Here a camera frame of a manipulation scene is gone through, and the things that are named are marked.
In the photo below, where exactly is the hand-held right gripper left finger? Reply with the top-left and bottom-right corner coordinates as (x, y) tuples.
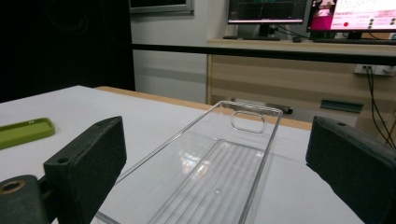
(43, 116), (128, 224)

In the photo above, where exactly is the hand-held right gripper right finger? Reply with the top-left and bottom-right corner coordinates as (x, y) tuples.
(305, 116), (396, 224)

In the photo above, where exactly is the green phone case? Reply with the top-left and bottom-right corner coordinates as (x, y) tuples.
(0, 117), (56, 151)

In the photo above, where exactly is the black object under desk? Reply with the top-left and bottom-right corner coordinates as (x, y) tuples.
(266, 103), (294, 115)

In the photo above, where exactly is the white power strip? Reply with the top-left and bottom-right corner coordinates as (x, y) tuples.
(353, 63), (396, 77)

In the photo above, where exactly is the black curtain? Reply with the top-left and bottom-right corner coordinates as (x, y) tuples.
(0, 0), (135, 104)

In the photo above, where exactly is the white cabinet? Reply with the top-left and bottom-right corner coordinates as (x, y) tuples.
(132, 49), (209, 105)

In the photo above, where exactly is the light wooden desk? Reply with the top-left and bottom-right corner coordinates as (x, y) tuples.
(205, 38), (396, 147)

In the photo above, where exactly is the black keyboard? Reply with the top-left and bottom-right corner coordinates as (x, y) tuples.
(312, 37), (396, 47)
(222, 35), (282, 42)

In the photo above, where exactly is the pink screen monitor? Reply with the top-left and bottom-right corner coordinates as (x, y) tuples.
(306, 0), (396, 40)

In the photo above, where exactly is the grey framed panel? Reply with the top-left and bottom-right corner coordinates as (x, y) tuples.
(128, 0), (195, 16)

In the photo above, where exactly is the dark screen monitor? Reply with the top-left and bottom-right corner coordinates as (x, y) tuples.
(227, 0), (309, 39)

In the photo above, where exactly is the grey desk handle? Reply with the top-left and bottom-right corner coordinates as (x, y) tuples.
(320, 98), (364, 114)

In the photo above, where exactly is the bundle of black cables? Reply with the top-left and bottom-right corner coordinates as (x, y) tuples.
(364, 65), (396, 148)

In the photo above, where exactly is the black horizontal frame bar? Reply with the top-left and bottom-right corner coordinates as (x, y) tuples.
(130, 43), (396, 67)

